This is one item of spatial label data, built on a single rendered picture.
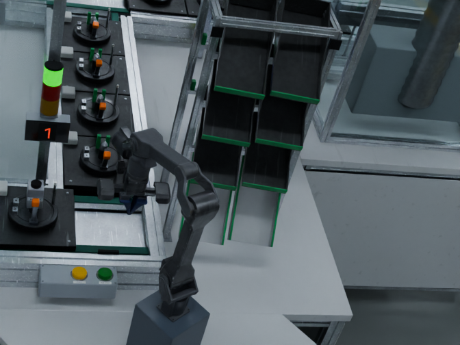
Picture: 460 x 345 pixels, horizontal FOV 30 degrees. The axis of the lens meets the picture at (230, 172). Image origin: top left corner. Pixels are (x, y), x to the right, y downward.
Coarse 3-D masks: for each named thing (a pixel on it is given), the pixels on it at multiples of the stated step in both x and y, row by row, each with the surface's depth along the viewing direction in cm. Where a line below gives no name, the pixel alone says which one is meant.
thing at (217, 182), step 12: (204, 108) 250; (204, 144) 245; (216, 144) 246; (228, 144) 247; (204, 156) 244; (216, 156) 244; (228, 156) 245; (204, 168) 242; (216, 168) 243; (228, 168) 244; (192, 180) 238; (216, 180) 241; (228, 180) 242
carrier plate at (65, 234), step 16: (16, 192) 253; (48, 192) 256; (64, 192) 257; (0, 208) 246; (64, 208) 252; (0, 224) 242; (64, 224) 247; (0, 240) 237; (16, 240) 239; (32, 240) 240; (48, 240) 241; (64, 240) 243
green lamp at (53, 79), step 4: (44, 68) 228; (44, 72) 228; (48, 72) 227; (52, 72) 227; (56, 72) 227; (60, 72) 228; (44, 76) 229; (48, 76) 228; (52, 76) 228; (56, 76) 228; (60, 76) 229; (44, 80) 230; (48, 80) 229; (52, 80) 229; (56, 80) 229; (60, 80) 230; (48, 84) 230; (52, 84) 230; (56, 84) 230
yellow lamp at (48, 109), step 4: (44, 100) 233; (40, 104) 236; (44, 104) 234; (48, 104) 234; (52, 104) 234; (56, 104) 235; (40, 108) 236; (44, 108) 235; (48, 108) 235; (52, 108) 235; (56, 108) 236; (44, 112) 236; (48, 112) 236; (52, 112) 236; (56, 112) 237
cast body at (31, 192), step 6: (30, 180) 241; (36, 180) 240; (42, 180) 242; (30, 186) 239; (36, 186) 239; (42, 186) 240; (30, 192) 239; (36, 192) 239; (42, 192) 240; (30, 198) 240; (42, 198) 241; (30, 204) 240; (42, 204) 241
